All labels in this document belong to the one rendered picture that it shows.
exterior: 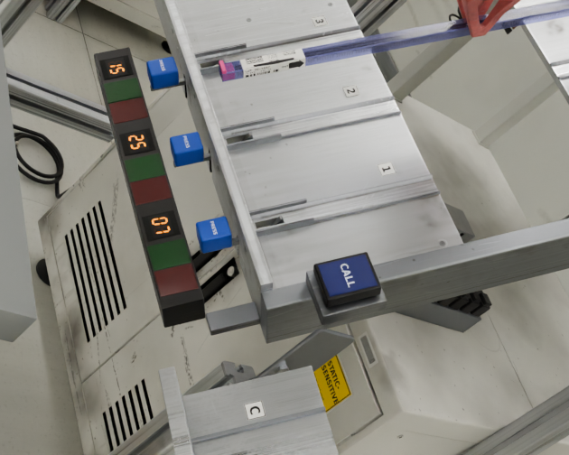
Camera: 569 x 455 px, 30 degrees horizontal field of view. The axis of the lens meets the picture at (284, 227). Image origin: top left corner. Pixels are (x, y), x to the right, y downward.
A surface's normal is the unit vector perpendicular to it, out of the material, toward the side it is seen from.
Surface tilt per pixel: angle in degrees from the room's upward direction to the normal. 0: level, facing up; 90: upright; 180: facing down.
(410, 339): 0
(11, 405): 0
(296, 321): 90
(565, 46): 43
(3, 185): 0
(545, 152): 90
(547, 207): 90
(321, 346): 90
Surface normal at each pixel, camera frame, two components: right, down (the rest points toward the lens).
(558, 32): 0.02, -0.58
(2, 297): 0.67, -0.58
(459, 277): 0.29, 0.78
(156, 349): -0.69, -0.24
